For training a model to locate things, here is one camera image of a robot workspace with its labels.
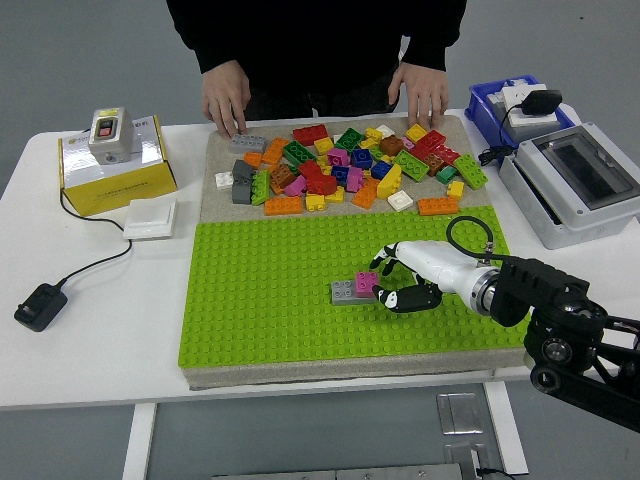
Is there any person's left hand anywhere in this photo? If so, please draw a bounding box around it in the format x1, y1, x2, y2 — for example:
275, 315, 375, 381
388, 62, 450, 132

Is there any person's right hand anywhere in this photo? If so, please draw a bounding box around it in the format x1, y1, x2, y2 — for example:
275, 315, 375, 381
201, 58, 251, 140

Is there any robot right hand white shell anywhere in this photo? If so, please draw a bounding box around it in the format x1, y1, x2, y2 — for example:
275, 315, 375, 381
370, 240, 494, 314

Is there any red two-by-four toy brick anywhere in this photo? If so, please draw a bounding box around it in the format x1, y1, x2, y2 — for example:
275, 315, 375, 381
428, 144, 462, 167
413, 129, 447, 155
292, 123, 330, 147

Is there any grey two-by-four toy brick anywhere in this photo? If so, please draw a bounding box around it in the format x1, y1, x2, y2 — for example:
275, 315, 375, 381
330, 278, 379, 306
228, 133, 267, 155

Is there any orange two-by-four toy brick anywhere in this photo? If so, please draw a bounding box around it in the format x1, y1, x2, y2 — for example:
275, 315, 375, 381
417, 196, 460, 217
263, 195, 305, 217

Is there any lime green two-by-four brick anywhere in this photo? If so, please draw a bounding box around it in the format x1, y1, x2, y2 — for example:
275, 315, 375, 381
393, 149, 431, 183
250, 168, 272, 206
452, 152, 490, 190

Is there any orange long toy brick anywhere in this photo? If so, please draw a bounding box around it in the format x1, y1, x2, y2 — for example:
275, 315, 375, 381
351, 177, 381, 209
260, 136, 291, 166

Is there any dark green two-by-four brick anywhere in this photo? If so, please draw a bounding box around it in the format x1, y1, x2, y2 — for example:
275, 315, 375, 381
333, 127, 364, 153
281, 140, 317, 168

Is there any yellow curved toy brick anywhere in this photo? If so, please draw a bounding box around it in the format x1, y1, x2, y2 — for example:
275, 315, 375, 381
376, 163, 404, 200

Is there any green studded baseplate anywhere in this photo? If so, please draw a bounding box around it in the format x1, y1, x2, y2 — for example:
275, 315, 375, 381
178, 205, 531, 369

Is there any blue plastic bin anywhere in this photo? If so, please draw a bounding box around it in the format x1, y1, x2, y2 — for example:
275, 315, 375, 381
465, 74, 576, 146

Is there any white power socket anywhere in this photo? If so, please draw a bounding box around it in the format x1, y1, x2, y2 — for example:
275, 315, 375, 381
499, 82, 556, 126

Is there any person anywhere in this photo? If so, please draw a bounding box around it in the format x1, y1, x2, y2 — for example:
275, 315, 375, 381
164, 0, 469, 141

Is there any grey plastic device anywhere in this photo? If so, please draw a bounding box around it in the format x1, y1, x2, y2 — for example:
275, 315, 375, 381
487, 93, 561, 147

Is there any grey-brown foam mat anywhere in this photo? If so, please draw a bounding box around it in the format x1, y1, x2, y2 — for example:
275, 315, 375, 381
185, 114, 532, 392

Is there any black plug adapter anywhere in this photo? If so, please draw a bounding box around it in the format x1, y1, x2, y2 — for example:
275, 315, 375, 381
519, 89, 564, 119

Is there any yellow and white cardboard box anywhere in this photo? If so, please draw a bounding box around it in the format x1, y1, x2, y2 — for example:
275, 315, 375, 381
57, 114, 180, 219

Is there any metal floor plate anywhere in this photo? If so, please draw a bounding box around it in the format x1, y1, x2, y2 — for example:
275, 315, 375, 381
443, 442, 490, 480
435, 392, 484, 436

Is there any white table leg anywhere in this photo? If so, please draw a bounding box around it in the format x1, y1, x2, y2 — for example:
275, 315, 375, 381
483, 381, 530, 476
122, 402, 158, 480

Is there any black power adapter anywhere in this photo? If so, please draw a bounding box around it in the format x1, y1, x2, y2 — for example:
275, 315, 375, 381
13, 282, 69, 334

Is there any black coiled cable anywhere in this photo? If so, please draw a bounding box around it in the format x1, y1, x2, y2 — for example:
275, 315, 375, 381
478, 102, 526, 168

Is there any grey push-button switch box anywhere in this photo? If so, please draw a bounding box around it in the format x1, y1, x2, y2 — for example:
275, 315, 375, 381
88, 106, 135, 166

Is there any grey enclosure with clear lid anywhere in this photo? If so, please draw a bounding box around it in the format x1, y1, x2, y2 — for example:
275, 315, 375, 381
498, 124, 640, 251

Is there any white wall switch panel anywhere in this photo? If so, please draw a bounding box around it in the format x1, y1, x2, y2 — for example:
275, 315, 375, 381
122, 198, 179, 242

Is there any black adapter cord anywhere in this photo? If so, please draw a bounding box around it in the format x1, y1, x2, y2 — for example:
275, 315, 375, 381
54, 187, 134, 291

